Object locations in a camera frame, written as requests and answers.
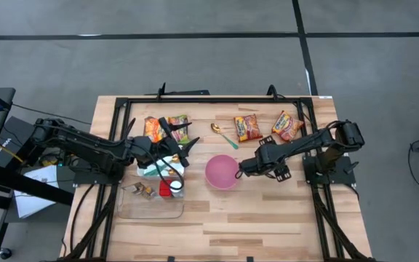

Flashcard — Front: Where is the small square glass spice jar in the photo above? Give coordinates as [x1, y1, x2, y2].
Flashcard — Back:
[142, 186, 158, 200]

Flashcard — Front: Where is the red lid spice jar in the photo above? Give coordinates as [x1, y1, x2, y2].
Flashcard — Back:
[159, 178, 173, 199]

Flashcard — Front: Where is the black metal table frame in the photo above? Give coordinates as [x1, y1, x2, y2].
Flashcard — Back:
[58, 82, 376, 262]

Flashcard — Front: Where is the lime chili shrimp ramen pack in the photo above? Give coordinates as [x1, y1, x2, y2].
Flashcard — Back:
[166, 114, 191, 146]

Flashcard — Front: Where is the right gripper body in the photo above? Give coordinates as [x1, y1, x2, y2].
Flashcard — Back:
[258, 134, 292, 183]

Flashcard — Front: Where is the pink plastic bowl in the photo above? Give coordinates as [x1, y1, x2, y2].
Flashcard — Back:
[204, 154, 242, 191]

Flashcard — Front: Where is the red roast beef ramen pack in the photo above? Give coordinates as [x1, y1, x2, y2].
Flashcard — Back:
[234, 114, 264, 143]
[271, 110, 305, 143]

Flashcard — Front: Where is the black computer box white lettering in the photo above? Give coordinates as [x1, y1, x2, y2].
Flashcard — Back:
[0, 116, 47, 170]

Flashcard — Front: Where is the gold spoon green handle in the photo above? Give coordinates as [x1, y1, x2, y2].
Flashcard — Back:
[144, 159, 180, 176]
[210, 122, 239, 151]
[144, 154, 181, 178]

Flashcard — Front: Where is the clear plastic container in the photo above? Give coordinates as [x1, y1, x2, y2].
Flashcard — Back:
[116, 180, 185, 221]

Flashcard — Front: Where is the white plastic tray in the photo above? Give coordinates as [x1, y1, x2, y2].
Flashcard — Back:
[137, 152, 186, 179]

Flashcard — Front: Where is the white lid spice jar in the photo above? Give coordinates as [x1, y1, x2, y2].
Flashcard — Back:
[169, 180, 183, 197]

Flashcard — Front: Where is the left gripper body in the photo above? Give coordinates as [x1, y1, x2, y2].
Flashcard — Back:
[151, 116, 191, 169]

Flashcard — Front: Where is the white paper sheet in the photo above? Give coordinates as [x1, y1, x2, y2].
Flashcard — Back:
[12, 164, 60, 219]

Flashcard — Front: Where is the black floor cable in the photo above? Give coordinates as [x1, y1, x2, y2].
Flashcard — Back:
[11, 103, 92, 127]

